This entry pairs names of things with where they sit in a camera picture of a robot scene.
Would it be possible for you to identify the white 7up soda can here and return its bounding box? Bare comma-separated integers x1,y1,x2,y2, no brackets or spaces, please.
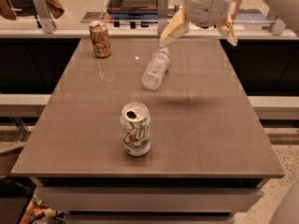
120,102,151,157

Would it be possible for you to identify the colourful snack bag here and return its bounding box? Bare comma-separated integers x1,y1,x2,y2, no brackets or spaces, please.
19,194,65,224

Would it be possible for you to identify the middle metal glass bracket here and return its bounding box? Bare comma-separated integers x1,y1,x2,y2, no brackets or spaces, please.
157,0,169,35

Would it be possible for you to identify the left metal glass bracket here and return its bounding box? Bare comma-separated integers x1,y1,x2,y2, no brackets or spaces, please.
33,0,56,35

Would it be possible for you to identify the metal glass bracket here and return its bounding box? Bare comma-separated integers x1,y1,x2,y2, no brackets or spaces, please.
33,0,56,35
270,18,286,35
157,0,169,35

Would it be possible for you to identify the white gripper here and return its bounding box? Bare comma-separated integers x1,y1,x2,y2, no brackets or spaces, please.
159,0,238,47

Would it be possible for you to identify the right metal glass bracket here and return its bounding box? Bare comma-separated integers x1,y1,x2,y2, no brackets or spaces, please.
270,18,286,35

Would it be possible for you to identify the open grey storage box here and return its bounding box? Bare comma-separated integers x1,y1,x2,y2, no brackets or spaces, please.
106,0,165,13

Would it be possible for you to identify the brown soda can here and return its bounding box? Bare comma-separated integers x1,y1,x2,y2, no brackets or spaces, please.
90,21,111,58

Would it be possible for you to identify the brown jacket on chair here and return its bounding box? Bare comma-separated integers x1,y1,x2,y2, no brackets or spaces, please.
0,0,64,21

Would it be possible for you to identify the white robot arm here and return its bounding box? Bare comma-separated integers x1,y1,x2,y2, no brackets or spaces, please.
160,0,237,47

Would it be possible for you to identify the clear plastic water bottle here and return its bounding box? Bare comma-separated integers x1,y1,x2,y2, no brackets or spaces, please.
141,48,170,90

